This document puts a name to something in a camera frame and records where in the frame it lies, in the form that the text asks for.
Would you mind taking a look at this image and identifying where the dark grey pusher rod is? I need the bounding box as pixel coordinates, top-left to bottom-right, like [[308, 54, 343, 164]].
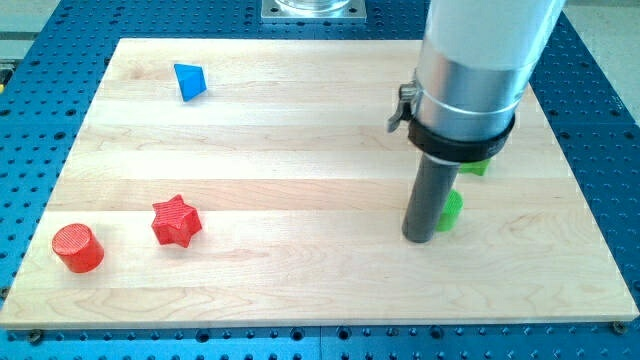
[[402, 154, 460, 243]]

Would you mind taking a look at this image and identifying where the green cylinder block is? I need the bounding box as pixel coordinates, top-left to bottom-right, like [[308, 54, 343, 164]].
[[436, 190, 464, 232]]

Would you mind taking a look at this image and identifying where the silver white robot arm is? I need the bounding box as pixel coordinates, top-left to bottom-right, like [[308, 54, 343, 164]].
[[387, 0, 565, 243]]

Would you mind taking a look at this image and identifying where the green star block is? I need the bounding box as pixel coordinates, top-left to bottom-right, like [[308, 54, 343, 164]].
[[459, 159, 491, 176]]

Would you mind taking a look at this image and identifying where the red star block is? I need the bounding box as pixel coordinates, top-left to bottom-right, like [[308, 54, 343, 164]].
[[151, 194, 202, 248]]

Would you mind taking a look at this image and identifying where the light wooden board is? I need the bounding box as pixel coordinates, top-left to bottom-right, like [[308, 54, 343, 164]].
[[1, 38, 638, 329]]

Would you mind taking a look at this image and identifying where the blue pyramid block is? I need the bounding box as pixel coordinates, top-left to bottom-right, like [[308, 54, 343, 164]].
[[174, 64, 207, 102]]

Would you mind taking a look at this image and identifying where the red cylinder block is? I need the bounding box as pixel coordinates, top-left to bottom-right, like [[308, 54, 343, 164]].
[[51, 223, 104, 273]]

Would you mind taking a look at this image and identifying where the blue perforated metal table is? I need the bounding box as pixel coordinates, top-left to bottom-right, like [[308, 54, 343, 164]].
[[1, 1, 639, 359]]

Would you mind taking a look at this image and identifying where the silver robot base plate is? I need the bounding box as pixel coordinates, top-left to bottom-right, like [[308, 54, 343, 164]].
[[260, 0, 367, 23]]

